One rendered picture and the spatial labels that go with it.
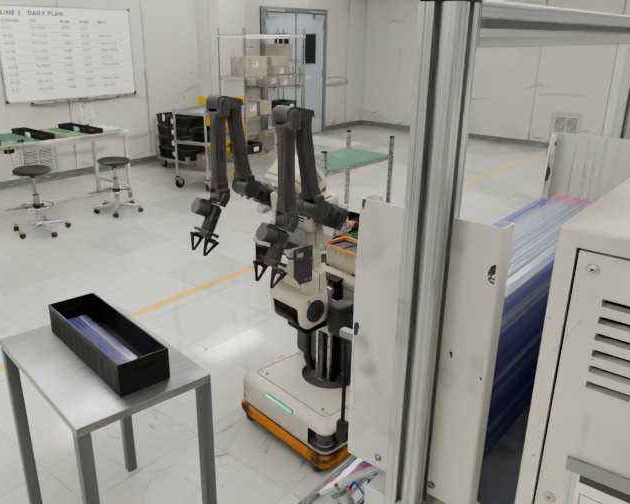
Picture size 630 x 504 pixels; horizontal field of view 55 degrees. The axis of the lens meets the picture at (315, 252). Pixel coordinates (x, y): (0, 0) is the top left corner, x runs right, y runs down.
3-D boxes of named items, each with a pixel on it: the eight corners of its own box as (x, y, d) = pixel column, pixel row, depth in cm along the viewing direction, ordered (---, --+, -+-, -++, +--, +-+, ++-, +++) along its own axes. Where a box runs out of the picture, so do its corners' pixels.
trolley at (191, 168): (173, 188, 749) (167, 106, 715) (214, 174, 827) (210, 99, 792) (209, 193, 728) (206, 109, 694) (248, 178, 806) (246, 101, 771)
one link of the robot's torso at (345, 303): (315, 319, 293) (316, 272, 284) (357, 340, 273) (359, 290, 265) (272, 336, 276) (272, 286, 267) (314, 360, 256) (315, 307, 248)
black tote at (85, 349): (170, 378, 197) (168, 347, 193) (120, 397, 186) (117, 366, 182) (96, 318, 236) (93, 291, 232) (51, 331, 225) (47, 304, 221)
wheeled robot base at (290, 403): (333, 367, 351) (334, 329, 342) (419, 416, 307) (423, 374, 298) (238, 412, 308) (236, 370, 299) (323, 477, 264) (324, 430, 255)
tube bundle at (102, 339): (151, 376, 195) (150, 367, 194) (130, 384, 191) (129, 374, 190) (86, 322, 230) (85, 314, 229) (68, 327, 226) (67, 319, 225)
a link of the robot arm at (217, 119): (231, 98, 236) (215, 95, 244) (218, 99, 232) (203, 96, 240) (233, 204, 251) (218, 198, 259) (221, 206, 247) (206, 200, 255)
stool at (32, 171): (4, 232, 578) (-6, 168, 557) (55, 220, 616) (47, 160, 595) (30, 244, 550) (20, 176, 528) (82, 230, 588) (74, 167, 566)
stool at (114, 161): (83, 215, 637) (77, 161, 617) (112, 202, 684) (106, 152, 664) (128, 219, 624) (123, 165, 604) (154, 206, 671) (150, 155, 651)
